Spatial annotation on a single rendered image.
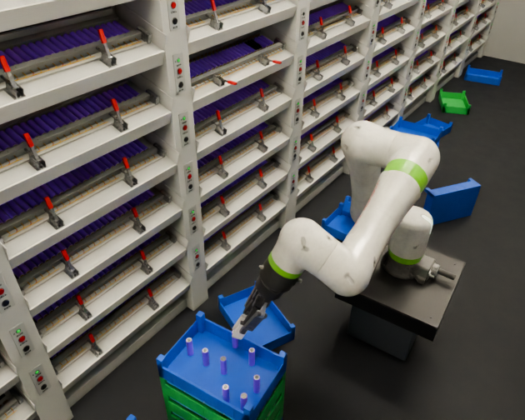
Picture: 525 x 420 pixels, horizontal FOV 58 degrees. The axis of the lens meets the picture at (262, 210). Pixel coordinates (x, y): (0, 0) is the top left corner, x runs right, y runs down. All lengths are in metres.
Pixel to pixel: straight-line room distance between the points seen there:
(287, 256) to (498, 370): 1.24
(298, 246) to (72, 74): 0.72
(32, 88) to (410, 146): 0.96
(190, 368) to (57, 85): 0.84
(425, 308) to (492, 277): 0.82
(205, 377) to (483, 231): 1.83
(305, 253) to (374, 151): 0.42
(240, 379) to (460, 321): 1.14
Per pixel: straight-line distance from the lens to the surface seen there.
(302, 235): 1.07
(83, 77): 1.32
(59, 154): 1.36
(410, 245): 1.70
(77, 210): 1.46
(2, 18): 1.19
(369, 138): 1.37
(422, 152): 1.32
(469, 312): 2.28
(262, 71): 1.87
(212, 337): 1.49
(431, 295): 1.78
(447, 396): 1.98
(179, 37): 1.50
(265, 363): 1.43
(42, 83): 1.29
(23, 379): 1.64
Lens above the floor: 1.57
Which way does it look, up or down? 37 degrees down
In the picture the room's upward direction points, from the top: 1 degrees clockwise
